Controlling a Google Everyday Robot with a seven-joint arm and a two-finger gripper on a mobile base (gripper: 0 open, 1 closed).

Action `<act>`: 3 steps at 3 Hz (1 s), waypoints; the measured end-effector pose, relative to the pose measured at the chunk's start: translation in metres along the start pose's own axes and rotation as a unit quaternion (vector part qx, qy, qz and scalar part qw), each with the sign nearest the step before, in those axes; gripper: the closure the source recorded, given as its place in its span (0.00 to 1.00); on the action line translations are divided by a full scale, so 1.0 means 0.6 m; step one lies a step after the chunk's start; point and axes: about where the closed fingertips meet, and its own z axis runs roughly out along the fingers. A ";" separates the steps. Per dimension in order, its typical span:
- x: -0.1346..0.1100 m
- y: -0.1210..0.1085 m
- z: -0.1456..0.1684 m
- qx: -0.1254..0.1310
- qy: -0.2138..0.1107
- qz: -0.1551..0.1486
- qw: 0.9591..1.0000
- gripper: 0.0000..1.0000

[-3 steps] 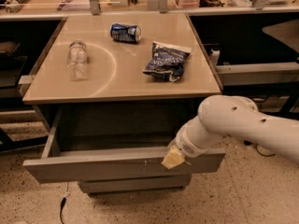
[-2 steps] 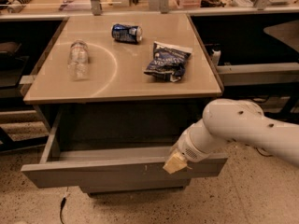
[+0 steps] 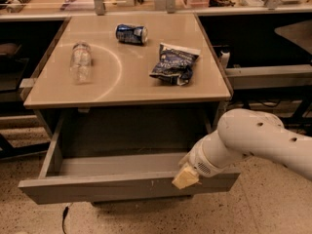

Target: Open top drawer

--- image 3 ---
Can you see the clear plastic water bottle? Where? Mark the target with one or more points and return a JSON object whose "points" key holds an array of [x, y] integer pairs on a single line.
{"points": [[81, 63]]}

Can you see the grey top drawer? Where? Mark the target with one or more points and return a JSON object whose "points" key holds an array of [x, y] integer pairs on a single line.
{"points": [[117, 154]]}

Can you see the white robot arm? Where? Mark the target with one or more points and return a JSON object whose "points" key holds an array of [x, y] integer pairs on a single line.
{"points": [[242, 133]]}

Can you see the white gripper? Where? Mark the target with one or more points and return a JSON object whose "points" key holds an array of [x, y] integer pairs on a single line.
{"points": [[199, 162]]}

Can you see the blue chip bag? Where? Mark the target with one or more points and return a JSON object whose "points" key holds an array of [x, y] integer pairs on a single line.
{"points": [[175, 64]]}

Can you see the grey drawer cabinet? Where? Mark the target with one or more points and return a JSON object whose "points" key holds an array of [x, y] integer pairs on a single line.
{"points": [[120, 72]]}

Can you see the blue soda can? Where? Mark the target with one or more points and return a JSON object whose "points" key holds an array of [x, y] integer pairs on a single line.
{"points": [[131, 34]]}

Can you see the black spring tool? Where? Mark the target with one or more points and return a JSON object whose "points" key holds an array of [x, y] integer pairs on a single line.
{"points": [[16, 6]]}

